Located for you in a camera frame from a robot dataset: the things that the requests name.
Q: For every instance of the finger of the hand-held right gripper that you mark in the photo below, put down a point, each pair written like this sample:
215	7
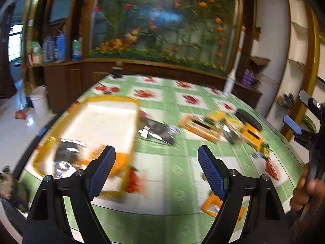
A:
292	124
309	102

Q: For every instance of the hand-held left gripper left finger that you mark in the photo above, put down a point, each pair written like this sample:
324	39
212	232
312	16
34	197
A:
102	172

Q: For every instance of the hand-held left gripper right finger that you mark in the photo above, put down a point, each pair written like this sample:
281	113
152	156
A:
212	170

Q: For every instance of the orange snack packet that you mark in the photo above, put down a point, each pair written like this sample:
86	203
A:
200	129
251	136
212	207
121	162

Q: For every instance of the yellow tray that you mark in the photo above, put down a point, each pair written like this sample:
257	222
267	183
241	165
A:
106	122

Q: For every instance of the silver foil snack packet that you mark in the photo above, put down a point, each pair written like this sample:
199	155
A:
67	155
157	132

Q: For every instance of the person's right hand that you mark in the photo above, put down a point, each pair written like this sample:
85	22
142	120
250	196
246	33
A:
299	193

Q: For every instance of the small colourful snack packet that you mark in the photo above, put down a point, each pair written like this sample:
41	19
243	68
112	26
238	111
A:
264	151

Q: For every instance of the green fruit-print tablecloth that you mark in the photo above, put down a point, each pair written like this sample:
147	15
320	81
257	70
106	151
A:
172	172

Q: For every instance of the black case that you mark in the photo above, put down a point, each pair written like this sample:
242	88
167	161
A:
248	119

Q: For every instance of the green yellow snack packet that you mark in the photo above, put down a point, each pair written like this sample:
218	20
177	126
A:
215	118

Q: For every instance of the purple packet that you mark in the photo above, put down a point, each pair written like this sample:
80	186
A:
247	77

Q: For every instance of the white tube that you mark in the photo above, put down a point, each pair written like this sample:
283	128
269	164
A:
229	81

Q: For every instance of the white plastic bucket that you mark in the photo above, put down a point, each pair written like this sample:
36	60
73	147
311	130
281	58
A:
40	100

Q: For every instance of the grey crumpled object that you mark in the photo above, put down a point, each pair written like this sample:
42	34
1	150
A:
7	183

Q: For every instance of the brown wooden cabinet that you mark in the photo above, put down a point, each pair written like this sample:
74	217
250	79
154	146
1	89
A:
68	81

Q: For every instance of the red broom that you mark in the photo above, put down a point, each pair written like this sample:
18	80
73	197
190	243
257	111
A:
20	114

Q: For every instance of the black jar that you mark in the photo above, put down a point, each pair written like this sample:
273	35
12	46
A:
116	71

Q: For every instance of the blue white plastic bag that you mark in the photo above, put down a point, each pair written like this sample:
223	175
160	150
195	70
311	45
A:
77	49

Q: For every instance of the yellow white carton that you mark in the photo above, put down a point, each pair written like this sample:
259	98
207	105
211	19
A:
37	59

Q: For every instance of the green white packet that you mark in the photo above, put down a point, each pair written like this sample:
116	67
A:
35	47

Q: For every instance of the window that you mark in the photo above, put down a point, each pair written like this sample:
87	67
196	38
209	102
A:
15	42

